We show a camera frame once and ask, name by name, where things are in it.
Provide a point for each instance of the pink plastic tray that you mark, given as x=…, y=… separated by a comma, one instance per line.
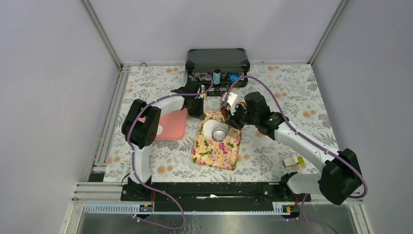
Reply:
x=161, y=125

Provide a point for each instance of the white green eraser block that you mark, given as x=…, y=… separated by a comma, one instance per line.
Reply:
x=293, y=161

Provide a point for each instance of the black poker chip case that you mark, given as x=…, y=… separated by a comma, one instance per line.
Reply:
x=201, y=63

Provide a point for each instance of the blue small blind button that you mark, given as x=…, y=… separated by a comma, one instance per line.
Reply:
x=233, y=77

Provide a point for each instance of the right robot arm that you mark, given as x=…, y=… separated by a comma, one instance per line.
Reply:
x=339, y=173

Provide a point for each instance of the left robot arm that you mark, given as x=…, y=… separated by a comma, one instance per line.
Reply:
x=140, y=175

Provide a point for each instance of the blue white chip stack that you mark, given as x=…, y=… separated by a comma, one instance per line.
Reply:
x=216, y=77

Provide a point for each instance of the floral yellow tray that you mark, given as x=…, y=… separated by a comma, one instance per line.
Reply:
x=223, y=155

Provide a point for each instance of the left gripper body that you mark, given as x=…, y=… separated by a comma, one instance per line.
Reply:
x=196, y=107

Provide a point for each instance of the white dough ball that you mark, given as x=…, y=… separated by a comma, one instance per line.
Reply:
x=215, y=131

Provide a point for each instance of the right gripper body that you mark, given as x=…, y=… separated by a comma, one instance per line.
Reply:
x=236, y=111

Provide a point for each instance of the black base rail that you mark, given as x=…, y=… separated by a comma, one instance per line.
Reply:
x=247, y=197

